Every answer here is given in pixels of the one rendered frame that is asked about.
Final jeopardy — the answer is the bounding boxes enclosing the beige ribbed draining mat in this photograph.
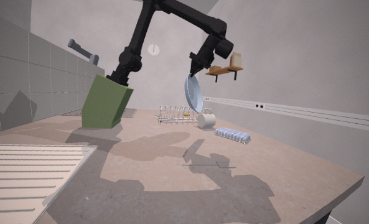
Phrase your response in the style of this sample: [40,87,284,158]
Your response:
[0,144,99,224]

